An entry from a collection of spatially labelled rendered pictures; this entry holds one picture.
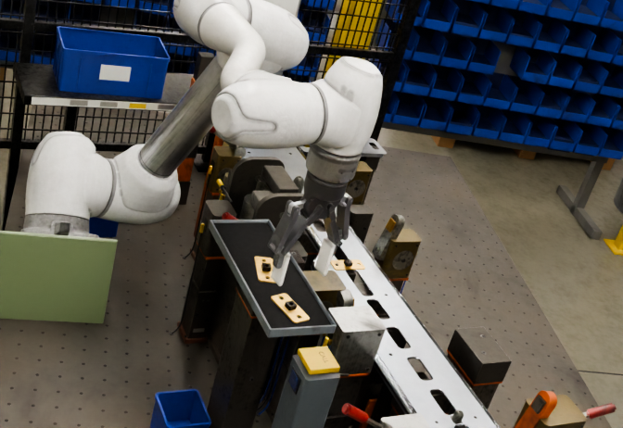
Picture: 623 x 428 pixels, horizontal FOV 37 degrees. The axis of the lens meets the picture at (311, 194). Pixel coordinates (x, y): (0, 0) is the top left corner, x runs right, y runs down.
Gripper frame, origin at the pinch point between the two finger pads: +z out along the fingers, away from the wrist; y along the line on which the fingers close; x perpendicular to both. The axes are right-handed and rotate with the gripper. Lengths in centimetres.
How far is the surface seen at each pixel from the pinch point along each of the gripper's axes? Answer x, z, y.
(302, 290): 3.9, 9.7, 6.2
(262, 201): 33.3, 8.6, 16.2
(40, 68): 134, 23, 8
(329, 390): -17.8, 14.5, -2.3
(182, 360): 38, 56, 7
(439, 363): -11.3, 25.8, 37.6
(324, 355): -13.8, 9.7, -1.8
